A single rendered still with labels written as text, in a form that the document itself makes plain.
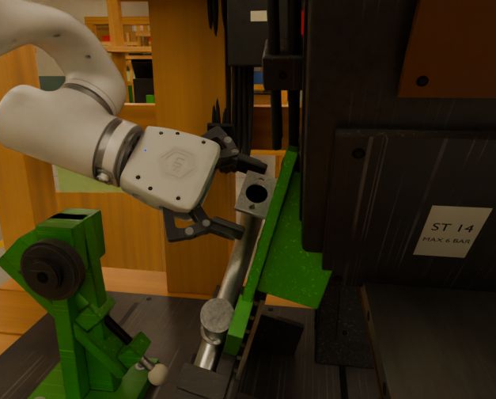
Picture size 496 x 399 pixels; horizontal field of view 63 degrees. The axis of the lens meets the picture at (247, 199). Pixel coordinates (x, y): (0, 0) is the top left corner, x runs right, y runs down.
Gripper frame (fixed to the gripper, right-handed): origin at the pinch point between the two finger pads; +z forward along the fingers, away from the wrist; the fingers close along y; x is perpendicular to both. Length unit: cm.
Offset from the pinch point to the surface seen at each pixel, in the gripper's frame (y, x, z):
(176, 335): -15.5, 29.6, -3.9
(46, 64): 541, 792, -593
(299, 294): -10.3, -3.6, 8.7
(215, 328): -16.1, -0.4, 1.6
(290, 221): -4.9, -8.8, 4.9
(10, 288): -16, 51, -44
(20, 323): -22, 40, -33
